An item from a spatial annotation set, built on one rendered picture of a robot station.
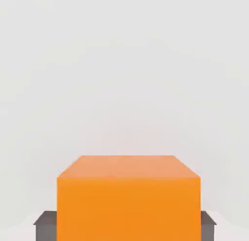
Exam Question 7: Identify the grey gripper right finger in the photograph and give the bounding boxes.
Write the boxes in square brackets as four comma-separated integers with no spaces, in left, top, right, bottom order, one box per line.
[200,210,232,241]

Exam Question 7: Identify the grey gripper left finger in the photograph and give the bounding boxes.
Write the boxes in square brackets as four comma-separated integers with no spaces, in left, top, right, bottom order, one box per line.
[19,210,58,241]

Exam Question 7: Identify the small orange cube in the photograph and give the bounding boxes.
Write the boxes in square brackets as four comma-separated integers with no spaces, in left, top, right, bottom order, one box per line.
[56,155,201,241]

